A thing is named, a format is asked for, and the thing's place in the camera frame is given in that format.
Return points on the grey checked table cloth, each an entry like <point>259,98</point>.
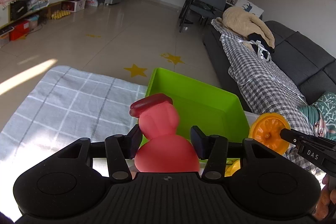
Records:
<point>68,104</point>

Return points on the beige folded blanket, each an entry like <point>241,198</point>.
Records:
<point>245,23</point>

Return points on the dark grey sofa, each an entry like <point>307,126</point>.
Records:
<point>308,65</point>

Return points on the green patterned cushion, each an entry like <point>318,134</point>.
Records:
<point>321,116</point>

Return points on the orange plastic wheel toy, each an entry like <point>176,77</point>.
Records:
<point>266,130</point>

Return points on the red storage box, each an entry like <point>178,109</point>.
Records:
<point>21,28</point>

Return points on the pink rubber duck toy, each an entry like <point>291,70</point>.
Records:
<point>165,151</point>

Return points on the green plastic storage box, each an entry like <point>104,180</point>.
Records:
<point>214,110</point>

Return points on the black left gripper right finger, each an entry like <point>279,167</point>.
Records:
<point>212,148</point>

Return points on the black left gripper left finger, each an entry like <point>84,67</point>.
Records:
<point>119,149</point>

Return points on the person's right hand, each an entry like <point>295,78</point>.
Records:
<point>326,198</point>

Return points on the black garment with straps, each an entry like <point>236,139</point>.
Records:
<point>257,37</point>

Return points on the grey office chair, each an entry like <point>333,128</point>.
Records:
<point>206,9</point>

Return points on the grey gingham sofa cover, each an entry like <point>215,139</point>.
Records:
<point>262,84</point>

